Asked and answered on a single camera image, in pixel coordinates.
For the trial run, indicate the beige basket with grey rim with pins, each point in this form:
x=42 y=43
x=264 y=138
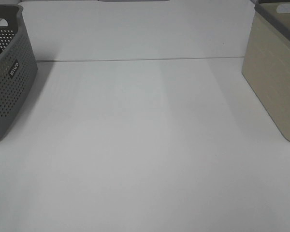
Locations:
x=266 y=65

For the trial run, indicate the grey perforated plastic basket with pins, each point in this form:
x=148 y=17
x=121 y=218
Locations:
x=18 y=66

